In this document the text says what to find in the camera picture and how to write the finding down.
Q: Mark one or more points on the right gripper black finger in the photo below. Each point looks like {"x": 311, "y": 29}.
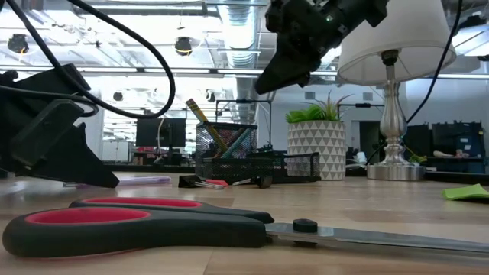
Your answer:
{"x": 282, "y": 68}

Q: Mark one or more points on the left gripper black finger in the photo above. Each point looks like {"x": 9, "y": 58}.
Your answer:
{"x": 76, "y": 164}

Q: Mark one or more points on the purple plastic pen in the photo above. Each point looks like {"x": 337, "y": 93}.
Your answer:
{"x": 145, "y": 179}

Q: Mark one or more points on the teal pencil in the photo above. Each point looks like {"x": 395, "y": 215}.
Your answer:
{"x": 238, "y": 144}

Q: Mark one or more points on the black and red scissors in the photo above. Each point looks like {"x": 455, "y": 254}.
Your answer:
{"x": 133, "y": 233}

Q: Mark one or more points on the yellow pencil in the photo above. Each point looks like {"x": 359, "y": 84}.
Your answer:
{"x": 198, "y": 112}

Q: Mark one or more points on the black binder clip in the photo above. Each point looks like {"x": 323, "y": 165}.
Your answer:
{"x": 187, "y": 181}
{"x": 264, "y": 182}

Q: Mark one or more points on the green sticky notes pad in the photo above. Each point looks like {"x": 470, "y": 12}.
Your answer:
{"x": 466, "y": 192}

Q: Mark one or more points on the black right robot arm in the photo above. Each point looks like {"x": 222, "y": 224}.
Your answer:
{"x": 376, "y": 11}

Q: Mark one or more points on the black mesh desk organizer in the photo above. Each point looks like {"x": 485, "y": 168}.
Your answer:
{"x": 237, "y": 168}

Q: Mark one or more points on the black ceiling spotlight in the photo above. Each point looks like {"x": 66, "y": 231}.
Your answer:
{"x": 18, "y": 43}
{"x": 183, "y": 46}
{"x": 117, "y": 96}

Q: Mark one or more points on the black computer monitor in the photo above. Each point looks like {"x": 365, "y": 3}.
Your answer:
{"x": 160, "y": 131}

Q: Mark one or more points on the succulent in white patterned pot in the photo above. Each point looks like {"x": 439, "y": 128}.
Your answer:
{"x": 317, "y": 153}

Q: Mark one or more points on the silver lamp with white shade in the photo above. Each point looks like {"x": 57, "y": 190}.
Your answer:
{"x": 397, "y": 38}

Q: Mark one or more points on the silver ceiling air duct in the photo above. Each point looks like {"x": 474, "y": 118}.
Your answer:
{"x": 240, "y": 30}

